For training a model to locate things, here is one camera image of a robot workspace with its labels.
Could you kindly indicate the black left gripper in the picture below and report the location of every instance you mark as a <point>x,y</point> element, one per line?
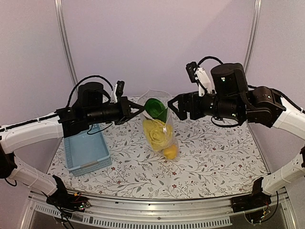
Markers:
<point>125,114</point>

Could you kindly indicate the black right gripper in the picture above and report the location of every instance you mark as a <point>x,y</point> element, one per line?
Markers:
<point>183,98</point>

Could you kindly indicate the green bok choy toy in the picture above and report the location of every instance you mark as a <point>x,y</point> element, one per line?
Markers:
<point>156,109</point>

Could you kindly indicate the clear pink zip top bag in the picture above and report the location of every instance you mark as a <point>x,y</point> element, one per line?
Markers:
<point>164,97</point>

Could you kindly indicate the yellow napa cabbage toy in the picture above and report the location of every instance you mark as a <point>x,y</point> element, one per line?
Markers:
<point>158,134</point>

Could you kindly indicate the yellow lemon toy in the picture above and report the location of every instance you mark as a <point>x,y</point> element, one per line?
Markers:
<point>171,152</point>

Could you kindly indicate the light blue plastic basket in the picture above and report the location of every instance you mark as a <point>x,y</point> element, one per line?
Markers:
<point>87,151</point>

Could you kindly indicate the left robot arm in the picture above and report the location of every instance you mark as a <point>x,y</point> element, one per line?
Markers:
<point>93,106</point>

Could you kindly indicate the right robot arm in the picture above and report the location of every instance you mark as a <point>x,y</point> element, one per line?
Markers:
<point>225,94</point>

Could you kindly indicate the floral patterned table mat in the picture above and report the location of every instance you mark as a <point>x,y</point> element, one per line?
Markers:
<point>212,162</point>

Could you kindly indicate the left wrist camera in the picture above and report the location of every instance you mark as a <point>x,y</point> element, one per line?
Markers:
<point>117,91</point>

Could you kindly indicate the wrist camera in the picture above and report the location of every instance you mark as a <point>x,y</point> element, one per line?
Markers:
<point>117,91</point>
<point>199,76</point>

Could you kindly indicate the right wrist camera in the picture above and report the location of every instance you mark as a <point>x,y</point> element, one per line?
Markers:
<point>199,76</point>

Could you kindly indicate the front aluminium table rail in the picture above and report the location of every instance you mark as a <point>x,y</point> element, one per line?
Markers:
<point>111,212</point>

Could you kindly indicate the right rear aluminium frame post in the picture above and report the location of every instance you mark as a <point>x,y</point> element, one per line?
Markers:
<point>253,34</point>

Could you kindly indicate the aluminium frame post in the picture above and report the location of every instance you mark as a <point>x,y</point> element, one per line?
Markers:
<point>65,41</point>
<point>253,34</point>

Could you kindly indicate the left rear aluminium frame post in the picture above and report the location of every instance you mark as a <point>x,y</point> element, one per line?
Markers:
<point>65,41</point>

